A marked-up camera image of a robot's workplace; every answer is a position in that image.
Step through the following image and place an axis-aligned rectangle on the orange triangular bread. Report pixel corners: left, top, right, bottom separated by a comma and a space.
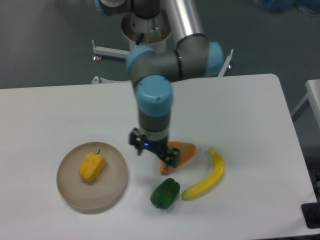
159, 141, 197, 175

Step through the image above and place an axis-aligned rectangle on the blue plastic bag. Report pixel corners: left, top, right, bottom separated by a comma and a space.
256, 0, 320, 17

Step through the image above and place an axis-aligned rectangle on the beige round plate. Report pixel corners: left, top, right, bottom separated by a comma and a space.
56, 142, 128, 214

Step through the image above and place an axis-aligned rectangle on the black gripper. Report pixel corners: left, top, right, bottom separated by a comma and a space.
129, 127, 180, 168

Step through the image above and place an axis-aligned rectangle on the green pepper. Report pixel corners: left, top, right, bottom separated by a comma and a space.
150, 178, 181, 209

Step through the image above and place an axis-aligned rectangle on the yellow pepper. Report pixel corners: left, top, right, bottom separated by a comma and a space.
78, 150, 107, 182

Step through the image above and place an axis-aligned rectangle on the white side table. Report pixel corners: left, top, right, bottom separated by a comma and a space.
290, 79, 320, 127

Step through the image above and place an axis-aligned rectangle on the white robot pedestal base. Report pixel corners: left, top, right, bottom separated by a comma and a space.
90, 9, 236, 85

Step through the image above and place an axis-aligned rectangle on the black cable on pedestal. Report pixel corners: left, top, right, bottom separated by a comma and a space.
134, 32, 145, 46

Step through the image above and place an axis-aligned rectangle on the black device at table edge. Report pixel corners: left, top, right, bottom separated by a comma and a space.
301, 202, 320, 229

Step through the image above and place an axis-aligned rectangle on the yellow banana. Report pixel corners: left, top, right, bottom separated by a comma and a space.
181, 148, 225, 201

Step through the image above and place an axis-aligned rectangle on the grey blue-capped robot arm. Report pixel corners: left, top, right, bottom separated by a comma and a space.
95, 0, 224, 168

